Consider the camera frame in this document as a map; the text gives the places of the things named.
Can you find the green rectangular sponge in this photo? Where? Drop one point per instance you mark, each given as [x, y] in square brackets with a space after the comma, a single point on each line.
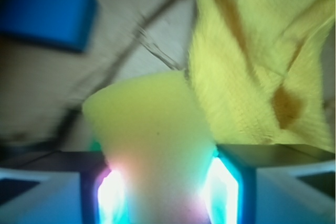
[95, 147]

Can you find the brown paper bag bin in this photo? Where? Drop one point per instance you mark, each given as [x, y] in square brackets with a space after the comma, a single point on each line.
[43, 88]

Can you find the yellow curved sponge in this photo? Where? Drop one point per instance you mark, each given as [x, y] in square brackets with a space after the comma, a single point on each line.
[153, 133]

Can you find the yellow microfiber cloth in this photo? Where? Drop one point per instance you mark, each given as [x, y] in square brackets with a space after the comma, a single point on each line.
[256, 71]

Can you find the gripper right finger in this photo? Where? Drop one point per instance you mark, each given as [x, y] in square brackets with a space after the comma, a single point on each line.
[270, 184]

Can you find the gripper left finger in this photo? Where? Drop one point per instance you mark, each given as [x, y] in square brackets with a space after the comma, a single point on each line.
[61, 187]

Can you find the blue rectangular sponge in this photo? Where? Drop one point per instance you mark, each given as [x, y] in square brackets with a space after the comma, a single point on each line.
[64, 24]

